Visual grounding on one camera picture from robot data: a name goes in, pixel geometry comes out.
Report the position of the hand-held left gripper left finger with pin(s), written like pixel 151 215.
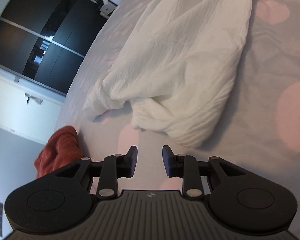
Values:
pixel 132 162

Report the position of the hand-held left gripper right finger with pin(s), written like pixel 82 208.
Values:
pixel 167 162

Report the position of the large white crinkled cloth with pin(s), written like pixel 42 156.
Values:
pixel 180 55

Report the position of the rust red towel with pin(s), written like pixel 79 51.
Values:
pixel 60 150

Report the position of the white room door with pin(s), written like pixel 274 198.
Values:
pixel 15 105

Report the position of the grey pink-dotted bed cover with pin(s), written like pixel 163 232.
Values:
pixel 265 55

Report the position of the black sliding-door wardrobe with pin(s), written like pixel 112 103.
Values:
pixel 52 17

